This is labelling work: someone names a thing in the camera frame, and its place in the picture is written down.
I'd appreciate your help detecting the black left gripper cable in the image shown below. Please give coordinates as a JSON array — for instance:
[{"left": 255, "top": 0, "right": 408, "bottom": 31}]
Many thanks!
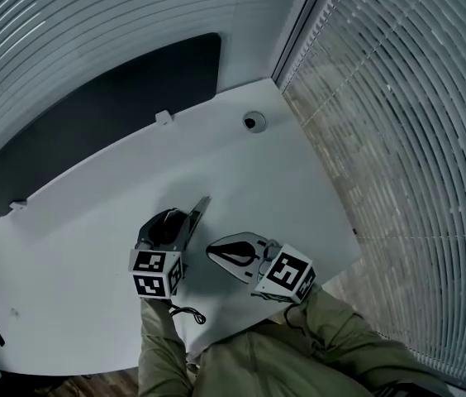
[{"left": 168, "top": 303, "right": 207, "bottom": 326}]

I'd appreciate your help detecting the round grey cable grommet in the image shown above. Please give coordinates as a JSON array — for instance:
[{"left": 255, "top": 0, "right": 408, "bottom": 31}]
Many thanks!
[{"left": 242, "top": 111, "right": 268, "bottom": 133}]

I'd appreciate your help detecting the white window frame post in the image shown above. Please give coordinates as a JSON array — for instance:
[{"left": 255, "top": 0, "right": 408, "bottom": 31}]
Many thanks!
[{"left": 270, "top": 0, "right": 344, "bottom": 83}]

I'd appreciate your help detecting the white window blind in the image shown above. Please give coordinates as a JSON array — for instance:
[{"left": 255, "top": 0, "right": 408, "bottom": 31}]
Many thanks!
[{"left": 0, "top": 0, "right": 307, "bottom": 185}]

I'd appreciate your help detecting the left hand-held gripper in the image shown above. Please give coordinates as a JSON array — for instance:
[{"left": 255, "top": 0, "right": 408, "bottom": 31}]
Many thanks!
[{"left": 128, "top": 207, "right": 190, "bottom": 301}]

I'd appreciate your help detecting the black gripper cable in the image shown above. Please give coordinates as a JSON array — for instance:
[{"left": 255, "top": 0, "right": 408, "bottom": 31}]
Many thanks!
[
  {"left": 283, "top": 303, "right": 315, "bottom": 335},
  {"left": 168, "top": 303, "right": 207, "bottom": 326}
]

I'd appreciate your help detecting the grey window blind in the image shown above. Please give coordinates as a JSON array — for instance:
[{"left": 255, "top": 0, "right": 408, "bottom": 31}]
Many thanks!
[{"left": 278, "top": 0, "right": 466, "bottom": 388}]

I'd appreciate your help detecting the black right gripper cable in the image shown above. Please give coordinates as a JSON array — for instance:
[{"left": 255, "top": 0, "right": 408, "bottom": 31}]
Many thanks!
[{"left": 283, "top": 303, "right": 315, "bottom": 335}]

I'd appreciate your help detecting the person's olive clothed torso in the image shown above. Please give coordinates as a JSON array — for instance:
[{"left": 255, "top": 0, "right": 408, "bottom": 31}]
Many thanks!
[{"left": 187, "top": 319, "right": 387, "bottom": 397}]

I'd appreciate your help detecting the long slotted metal object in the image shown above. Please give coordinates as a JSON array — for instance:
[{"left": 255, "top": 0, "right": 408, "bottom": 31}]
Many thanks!
[{"left": 184, "top": 195, "right": 213, "bottom": 248}]

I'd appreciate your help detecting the person's left forearm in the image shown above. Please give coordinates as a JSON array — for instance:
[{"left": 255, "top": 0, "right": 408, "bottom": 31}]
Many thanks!
[{"left": 137, "top": 295, "right": 196, "bottom": 397}]

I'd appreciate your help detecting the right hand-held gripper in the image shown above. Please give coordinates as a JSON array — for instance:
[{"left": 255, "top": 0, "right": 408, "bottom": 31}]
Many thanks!
[{"left": 206, "top": 232, "right": 317, "bottom": 305}]

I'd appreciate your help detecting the dark desk partition panel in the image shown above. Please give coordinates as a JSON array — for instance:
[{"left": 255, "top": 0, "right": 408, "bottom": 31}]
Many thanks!
[{"left": 0, "top": 32, "right": 222, "bottom": 215}]

